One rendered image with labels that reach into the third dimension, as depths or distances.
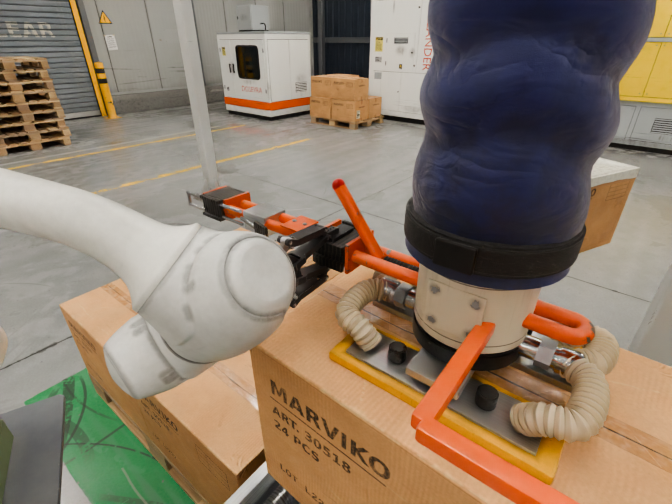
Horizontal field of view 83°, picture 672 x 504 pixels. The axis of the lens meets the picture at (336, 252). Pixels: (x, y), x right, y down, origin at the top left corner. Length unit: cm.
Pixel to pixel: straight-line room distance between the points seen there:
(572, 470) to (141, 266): 54
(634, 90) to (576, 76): 732
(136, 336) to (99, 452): 163
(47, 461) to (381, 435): 77
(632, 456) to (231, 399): 104
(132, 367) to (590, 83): 54
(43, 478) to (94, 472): 96
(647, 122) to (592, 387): 734
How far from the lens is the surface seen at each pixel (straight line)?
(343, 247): 66
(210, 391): 138
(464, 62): 44
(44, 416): 122
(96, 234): 39
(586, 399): 58
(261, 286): 33
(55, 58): 1058
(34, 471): 112
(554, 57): 42
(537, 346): 62
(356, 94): 786
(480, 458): 41
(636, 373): 79
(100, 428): 219
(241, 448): 123
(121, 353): 49
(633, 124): 785
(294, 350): 68
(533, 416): 56
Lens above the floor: 154
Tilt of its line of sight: 29 degrees down
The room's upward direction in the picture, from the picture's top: straight up
